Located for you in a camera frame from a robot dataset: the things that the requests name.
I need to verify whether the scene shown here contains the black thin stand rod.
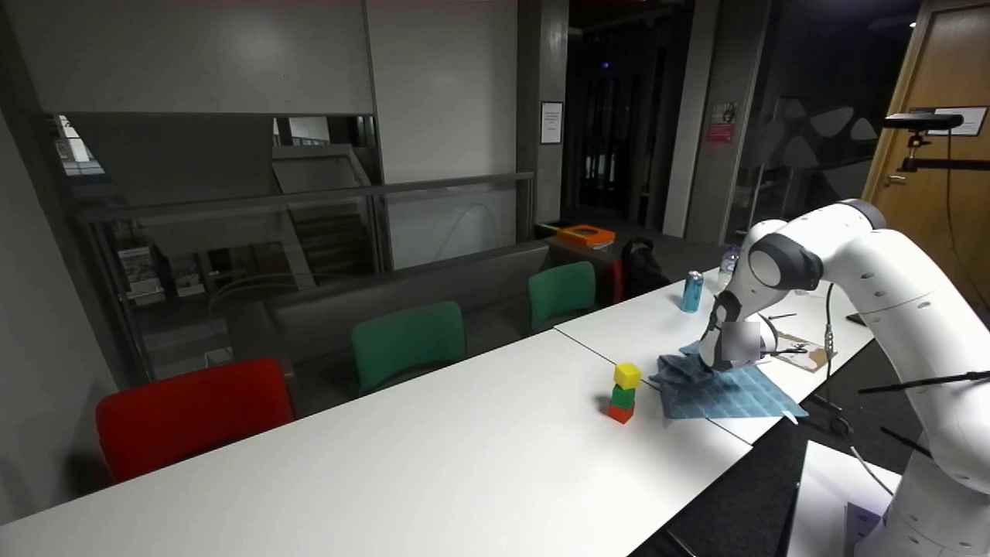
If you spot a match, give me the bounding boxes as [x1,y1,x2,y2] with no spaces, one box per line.
[857,367,990,400]

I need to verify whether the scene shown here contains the yellow block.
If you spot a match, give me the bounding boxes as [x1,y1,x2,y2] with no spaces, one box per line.
[610,357,648,394]

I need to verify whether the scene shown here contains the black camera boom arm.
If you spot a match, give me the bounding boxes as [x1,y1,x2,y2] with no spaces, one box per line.
[894,131,990,175]

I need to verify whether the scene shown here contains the orange box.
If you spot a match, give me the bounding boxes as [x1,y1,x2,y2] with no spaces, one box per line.
[550,219,619,252]

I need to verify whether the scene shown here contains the blue striped towel cloth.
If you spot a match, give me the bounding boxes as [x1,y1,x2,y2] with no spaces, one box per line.
[648,349,814,422]

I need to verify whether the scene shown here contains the green chair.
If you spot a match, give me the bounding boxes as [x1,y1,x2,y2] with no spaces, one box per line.
[350,296,472,395]
[525,259,602,335]

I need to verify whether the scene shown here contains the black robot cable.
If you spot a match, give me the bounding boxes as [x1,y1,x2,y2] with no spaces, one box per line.
[820,281,905,499]

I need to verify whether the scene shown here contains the blue cylindrical object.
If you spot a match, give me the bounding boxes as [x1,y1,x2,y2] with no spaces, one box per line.
[680,268,706,316]

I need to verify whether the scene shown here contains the wooden door with white label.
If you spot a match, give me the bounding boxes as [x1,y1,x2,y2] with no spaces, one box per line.
[859,0,990,302]

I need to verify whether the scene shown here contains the glass interior window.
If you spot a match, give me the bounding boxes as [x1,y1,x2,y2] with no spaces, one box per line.
[49,105,539,343]

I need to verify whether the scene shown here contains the red chair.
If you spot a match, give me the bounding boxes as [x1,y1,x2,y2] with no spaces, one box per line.
[94,355,297,482]

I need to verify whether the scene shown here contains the black camera on boom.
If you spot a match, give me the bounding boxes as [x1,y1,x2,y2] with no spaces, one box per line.
[882,109,970,132]

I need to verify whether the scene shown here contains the red wall sign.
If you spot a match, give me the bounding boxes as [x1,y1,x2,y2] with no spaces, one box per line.
[706,103,739,147]

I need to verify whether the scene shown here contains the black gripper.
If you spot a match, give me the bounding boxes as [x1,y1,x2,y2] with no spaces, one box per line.
[708,343,764,376]

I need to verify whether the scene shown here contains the white paper wall notice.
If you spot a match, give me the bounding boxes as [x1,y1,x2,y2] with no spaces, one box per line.
[539,98,568,147]

